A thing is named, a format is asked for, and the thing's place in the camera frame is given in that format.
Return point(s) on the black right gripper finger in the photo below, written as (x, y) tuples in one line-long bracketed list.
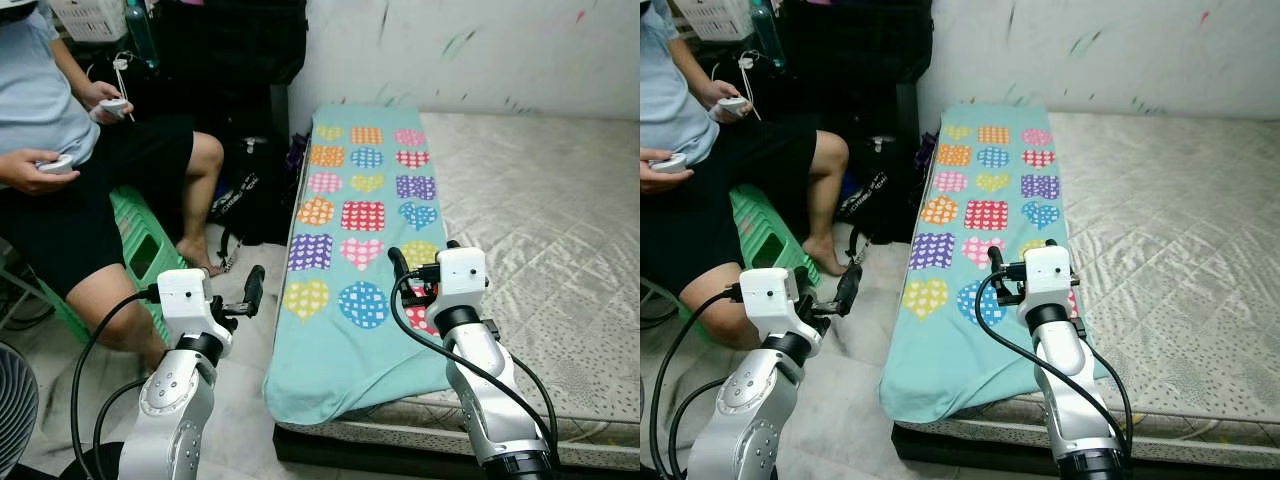
[(998, 266), (399, 268)]

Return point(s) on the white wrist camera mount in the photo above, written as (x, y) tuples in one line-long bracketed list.
[(462, 275), (182, 298), (1047, 273), (768, 298)]

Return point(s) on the white plastic basket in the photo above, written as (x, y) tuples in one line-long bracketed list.
[(715, 20), (90, 20)]

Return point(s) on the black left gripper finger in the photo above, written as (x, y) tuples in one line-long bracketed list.
[(849, 288), (801, 282), (254, 290)]

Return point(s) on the person torso light blue shirt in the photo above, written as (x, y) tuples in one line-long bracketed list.
[(35, 90), (670, 100)]

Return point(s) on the person left hand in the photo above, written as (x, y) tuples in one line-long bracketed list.
[(92, 98), (714, 97)]

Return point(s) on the black mesh chair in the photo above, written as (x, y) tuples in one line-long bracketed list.
[(860, 50), (230, 50)]

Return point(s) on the grey quilted mattress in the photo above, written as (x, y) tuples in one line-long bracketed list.
[(550, 200), (1180, 200)]

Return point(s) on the person right hand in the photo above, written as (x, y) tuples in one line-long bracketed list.
[(655, 178), (25, 175)]

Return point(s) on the person black shorts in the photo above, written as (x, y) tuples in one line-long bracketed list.
[(730, 180), (100, 180)]

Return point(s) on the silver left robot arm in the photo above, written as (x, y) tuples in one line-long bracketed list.
[(750, 420), (175, 420)]

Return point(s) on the white handheld controller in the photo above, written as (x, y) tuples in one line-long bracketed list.
[(55, 165), (115, 106), (670, 163), (737, 105)]

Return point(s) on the black bag white lettering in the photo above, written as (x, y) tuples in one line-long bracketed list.
[(880, 190), (255, 190)]

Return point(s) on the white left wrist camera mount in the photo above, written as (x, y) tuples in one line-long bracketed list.
[(768, 298), (182, 298)]

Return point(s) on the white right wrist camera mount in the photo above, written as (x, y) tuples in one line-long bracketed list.
[(462, 275), (1047, 273)]

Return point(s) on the person left forearm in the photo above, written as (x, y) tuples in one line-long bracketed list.
[(75, 68), (695, 65)]

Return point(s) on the grey standing fan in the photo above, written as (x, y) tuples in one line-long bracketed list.
[(15, 410)]

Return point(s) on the teal blanket with dotted patches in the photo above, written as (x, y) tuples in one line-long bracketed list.
[(960, 350), (340, 350)]

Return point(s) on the green plastic stool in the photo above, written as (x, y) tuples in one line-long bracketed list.
[(140, 225), (765, 235)]

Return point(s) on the green bottle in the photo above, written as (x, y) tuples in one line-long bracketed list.
[(767, 35), (142, 35)]

